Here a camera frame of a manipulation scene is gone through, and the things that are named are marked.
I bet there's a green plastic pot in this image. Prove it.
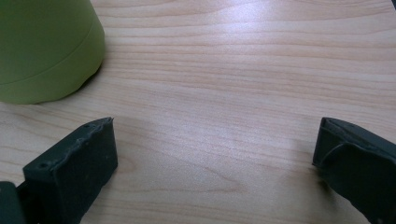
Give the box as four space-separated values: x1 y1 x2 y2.
0 0 106 105

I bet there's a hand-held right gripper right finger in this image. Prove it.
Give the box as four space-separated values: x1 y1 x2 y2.
312 117 396 224

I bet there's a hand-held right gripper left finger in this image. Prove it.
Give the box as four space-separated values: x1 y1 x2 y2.
22 117 119 224

